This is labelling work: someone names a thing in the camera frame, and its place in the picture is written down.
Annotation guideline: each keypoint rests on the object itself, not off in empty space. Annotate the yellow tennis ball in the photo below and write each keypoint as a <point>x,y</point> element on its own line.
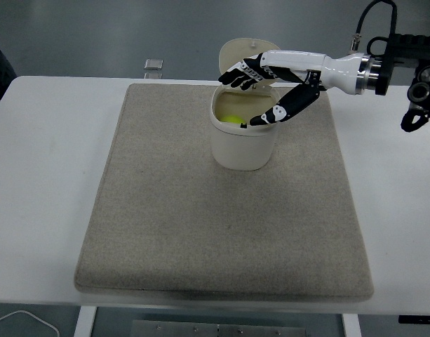
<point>231,119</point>

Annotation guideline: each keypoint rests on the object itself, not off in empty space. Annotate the black table control panel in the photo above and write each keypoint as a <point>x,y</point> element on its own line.
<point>418,319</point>

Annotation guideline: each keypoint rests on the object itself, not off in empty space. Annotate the beige fabric mat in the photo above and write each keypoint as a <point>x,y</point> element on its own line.
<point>200,228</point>

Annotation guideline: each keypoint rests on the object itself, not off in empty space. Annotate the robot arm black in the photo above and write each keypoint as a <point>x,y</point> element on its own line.
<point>404,44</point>

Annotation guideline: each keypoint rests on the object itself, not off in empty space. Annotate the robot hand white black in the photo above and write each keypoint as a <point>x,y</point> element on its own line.
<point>334,72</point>

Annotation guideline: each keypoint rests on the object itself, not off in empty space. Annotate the silver floor socket plate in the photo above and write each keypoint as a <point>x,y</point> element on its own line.
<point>153,63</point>
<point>153,75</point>

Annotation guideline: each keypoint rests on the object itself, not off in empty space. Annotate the white table leg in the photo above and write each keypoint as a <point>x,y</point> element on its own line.
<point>351,326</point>
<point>84,323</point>

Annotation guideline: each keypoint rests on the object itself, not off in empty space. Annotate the cream lidded bin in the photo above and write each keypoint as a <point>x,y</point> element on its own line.
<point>241,151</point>

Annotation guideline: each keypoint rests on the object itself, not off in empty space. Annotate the grey metal plate with screws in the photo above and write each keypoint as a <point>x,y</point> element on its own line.
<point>172,330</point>

